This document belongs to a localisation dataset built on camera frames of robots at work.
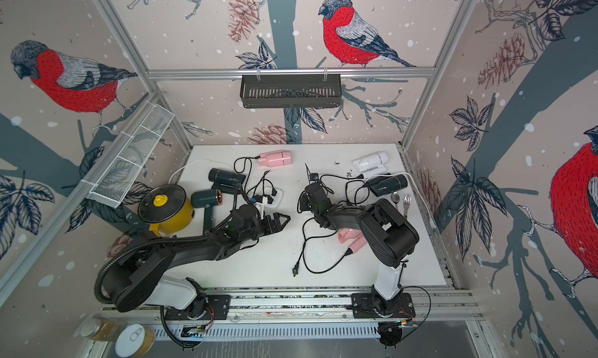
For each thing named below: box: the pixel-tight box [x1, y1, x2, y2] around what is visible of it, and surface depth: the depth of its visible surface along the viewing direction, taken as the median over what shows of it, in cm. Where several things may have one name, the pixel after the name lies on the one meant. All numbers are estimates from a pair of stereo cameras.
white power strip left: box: [263, 186, 284, 208], surface depth 100 cm
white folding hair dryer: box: [351, 151, 389, 175], surface depth 110 cm
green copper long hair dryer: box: [190, 189, 223, 233], surface depth 97 cm
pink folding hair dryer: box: [258, 150, 293, 168], surface depth 112 cm
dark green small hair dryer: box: [207, 168, 247, 194], surface depth 105 cm
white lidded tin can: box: [114, 323, 156, 358], surface depth 66 cm
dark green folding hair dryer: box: [366, 173, 409, 197], surface depth 102 cm
